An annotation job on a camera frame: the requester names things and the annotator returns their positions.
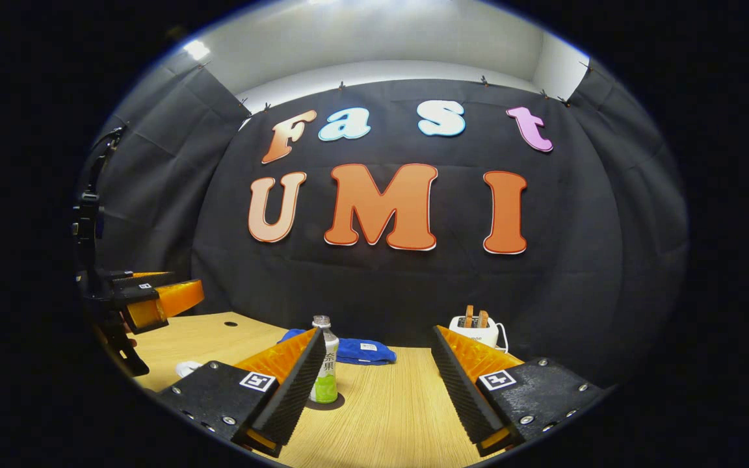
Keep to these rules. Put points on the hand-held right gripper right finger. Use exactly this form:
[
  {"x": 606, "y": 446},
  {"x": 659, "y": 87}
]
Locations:
[{"x": 462, "y": 396}]

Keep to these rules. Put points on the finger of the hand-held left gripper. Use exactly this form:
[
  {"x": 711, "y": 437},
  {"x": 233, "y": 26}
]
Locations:
[
  {"x": 140, "y": 296},
  {"x": 140, "y": 278}
]

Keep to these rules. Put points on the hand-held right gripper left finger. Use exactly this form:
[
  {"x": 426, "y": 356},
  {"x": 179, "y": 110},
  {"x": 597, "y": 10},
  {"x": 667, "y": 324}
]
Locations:
[{"x": 296, "y": 390}]

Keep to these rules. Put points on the white green water bottle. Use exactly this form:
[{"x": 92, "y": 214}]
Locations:
[{"x": 326, "y": 364}]

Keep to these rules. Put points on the dark brown round coaster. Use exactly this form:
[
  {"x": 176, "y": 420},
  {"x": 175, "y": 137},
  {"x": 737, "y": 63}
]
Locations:
[{"x": 339, "y": 402}]

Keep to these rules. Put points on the white teacup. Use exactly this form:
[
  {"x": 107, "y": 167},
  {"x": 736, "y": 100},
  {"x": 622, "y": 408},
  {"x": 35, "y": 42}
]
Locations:
[{"x": 187, "y": 368}]

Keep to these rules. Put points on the white toaster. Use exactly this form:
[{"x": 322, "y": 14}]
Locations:
[{"x": 478, "y": 335}]

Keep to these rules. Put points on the blue folded towel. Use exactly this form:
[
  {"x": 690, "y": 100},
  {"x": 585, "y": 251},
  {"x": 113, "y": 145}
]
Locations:
[{"x": 365, "y": 351}]

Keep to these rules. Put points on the brown bread slice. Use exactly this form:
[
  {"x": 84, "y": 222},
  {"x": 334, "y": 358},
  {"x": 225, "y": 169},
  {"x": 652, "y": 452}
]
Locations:
[
  {"x": 482, "y": 318},
  {"x": 469, "y": 315}
]

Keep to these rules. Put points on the black backdrop cloth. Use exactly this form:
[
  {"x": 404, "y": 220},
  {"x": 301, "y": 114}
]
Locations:
[{"x": 381, "y": 286}]

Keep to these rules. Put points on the bright ceiling light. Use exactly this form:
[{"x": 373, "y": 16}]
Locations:
[{"x": 196, "y": 49}]

